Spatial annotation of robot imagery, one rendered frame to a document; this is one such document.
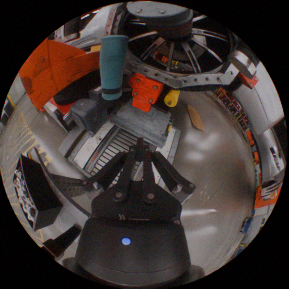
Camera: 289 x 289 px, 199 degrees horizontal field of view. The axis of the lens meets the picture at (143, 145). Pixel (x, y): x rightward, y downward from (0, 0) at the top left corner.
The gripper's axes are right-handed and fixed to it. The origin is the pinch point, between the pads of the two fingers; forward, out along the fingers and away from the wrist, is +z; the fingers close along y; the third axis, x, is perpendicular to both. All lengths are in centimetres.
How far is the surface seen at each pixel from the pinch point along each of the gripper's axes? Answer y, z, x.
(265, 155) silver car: 246, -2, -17
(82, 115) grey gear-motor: -30.3, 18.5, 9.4
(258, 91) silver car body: 62, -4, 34
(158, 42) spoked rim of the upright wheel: 7.1, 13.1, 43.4
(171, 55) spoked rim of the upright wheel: 12.5, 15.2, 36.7
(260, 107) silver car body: 69, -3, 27
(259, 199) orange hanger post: 321, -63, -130
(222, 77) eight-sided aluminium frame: 26.8, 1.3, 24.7
